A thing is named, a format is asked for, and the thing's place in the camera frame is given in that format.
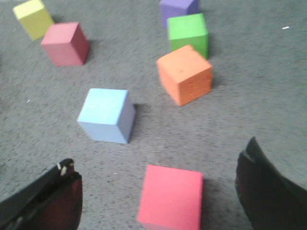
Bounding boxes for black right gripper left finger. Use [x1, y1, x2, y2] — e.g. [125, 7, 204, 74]
[0, 159, 83, 230]

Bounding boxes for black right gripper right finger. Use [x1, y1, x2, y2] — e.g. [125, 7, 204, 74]
[235, 137, 307, 230]

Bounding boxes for light blue foam cube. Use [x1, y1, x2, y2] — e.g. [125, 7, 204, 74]
[77, 88, 136, 144]

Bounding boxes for large red foam cube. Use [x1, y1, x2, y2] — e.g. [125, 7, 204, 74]
[137, 165, 203, 230]

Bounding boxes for right orange foam cube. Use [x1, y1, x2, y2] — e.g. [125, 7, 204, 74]
[156, 45, 213, 106]

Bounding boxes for small red foam cube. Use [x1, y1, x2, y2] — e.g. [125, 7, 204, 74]
[41, 22, 90, 66]

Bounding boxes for yellow foam cube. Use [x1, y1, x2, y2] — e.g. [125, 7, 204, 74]
[13, 0, 54, 41]

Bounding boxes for green foam cube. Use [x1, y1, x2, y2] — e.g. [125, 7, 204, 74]
[167, 13, 209, 58]

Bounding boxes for purple foam cube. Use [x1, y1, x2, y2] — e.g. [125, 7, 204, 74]
[159, 0, 200, 28]

